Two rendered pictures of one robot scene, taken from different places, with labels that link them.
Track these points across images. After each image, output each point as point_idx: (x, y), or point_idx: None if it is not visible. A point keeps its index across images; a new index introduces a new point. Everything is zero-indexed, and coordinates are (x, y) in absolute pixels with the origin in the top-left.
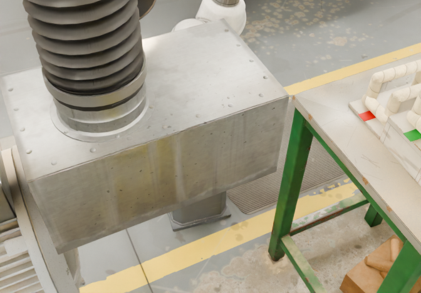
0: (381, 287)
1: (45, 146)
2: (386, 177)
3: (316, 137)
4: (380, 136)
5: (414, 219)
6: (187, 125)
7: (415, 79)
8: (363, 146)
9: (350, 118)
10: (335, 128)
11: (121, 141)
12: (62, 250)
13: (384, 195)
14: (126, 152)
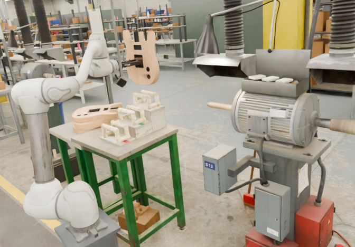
0: (175, 163)
1: (249, 55)
2: (153, 136)
3: (133, 158)
4: (136, 138)
5: (167, 131)
6: None
7: (105, 133)
8: (141, 141)
9: (127, 145)
10: (134, 146)
11: None
12: None
13: (161, 135)
14: None
